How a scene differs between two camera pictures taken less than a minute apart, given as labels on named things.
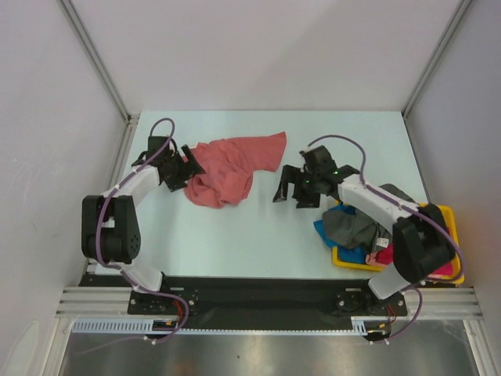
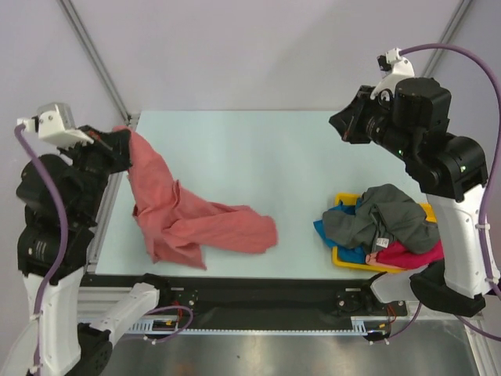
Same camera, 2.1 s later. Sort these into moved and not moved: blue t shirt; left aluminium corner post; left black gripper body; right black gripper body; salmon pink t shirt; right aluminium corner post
Moved: right black gripper body; salmon pink t shirt; left black gripper body
Not moved: blue t shirt; right aluminium corner post; left aluminium corner post
